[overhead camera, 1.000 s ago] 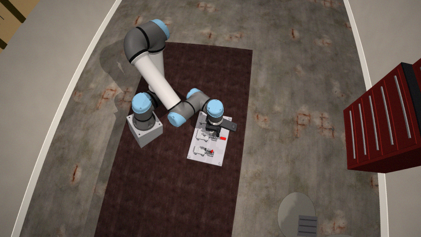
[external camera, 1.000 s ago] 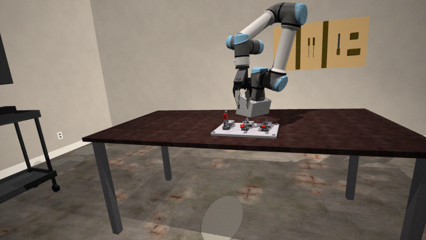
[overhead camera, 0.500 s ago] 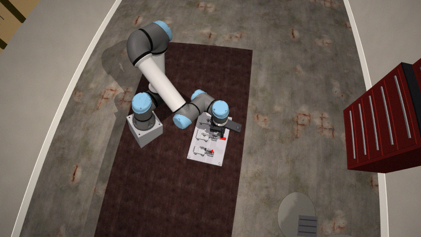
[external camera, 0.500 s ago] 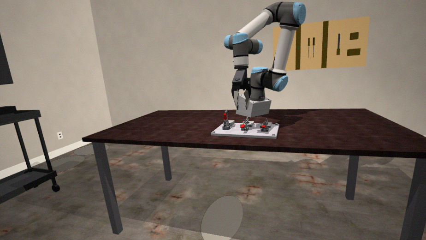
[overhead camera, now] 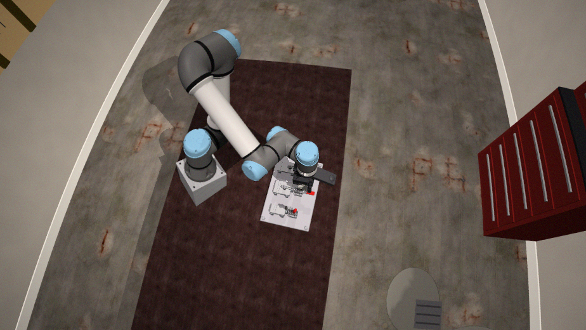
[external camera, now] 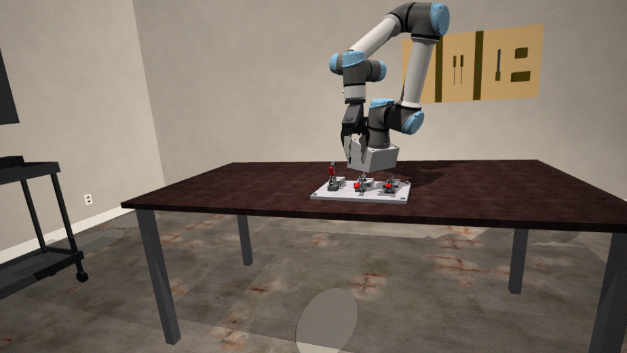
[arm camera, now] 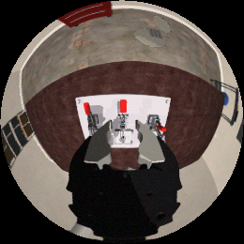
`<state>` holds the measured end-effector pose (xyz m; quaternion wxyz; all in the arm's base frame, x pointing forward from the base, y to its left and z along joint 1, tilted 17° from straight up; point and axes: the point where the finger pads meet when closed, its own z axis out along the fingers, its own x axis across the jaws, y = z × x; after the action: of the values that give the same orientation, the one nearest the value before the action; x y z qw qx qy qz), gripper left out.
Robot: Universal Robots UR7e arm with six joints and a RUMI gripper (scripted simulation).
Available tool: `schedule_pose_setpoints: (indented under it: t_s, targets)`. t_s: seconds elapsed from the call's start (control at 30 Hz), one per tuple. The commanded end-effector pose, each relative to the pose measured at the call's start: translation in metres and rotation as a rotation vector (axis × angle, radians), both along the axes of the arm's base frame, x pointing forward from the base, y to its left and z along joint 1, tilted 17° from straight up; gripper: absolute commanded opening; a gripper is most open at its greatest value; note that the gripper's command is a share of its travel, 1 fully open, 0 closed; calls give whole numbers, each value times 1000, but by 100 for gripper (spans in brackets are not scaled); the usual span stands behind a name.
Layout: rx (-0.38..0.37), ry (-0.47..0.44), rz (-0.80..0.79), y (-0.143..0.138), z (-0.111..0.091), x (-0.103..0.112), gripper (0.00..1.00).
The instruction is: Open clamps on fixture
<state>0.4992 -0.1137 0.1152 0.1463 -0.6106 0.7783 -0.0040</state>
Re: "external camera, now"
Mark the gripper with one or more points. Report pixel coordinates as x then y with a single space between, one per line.
346 134

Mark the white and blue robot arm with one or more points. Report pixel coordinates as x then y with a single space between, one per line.
426 22

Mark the toggle clamp with red handle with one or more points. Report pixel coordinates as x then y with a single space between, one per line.
389 188
333 186
359 186

